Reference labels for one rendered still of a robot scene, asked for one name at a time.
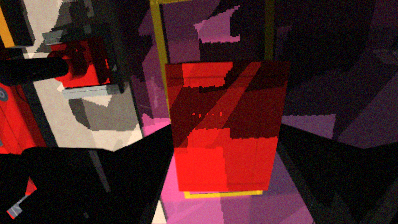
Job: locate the yellow rectangular outline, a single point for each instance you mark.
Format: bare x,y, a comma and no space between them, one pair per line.
159,36

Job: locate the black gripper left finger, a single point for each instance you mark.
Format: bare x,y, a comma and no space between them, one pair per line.
131,179

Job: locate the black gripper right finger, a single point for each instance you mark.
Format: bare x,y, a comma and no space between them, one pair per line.
339,183

